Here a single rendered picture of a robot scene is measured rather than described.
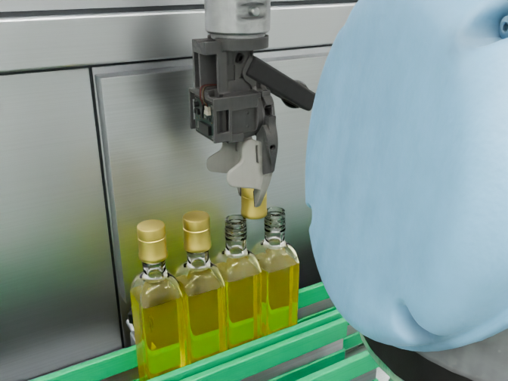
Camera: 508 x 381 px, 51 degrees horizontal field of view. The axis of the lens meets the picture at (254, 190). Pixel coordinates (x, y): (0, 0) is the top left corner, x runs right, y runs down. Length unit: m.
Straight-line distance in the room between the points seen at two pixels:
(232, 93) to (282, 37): 0.22
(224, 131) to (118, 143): 0.18
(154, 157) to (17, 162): 0.18
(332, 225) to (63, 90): 0.59
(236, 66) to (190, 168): 0.21
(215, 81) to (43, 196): 0.29
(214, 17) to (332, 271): 0.46
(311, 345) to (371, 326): 0.65
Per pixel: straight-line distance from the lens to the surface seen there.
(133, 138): 0.74
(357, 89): 0.17
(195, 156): 0.79
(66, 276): 0.83
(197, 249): 0.68
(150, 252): 0.66
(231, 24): 0.61
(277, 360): 0.78
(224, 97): 0.61
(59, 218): 0.79
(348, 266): 0.17
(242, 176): 0.65
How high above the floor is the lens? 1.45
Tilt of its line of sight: 23 degrees down
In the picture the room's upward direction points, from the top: straight up
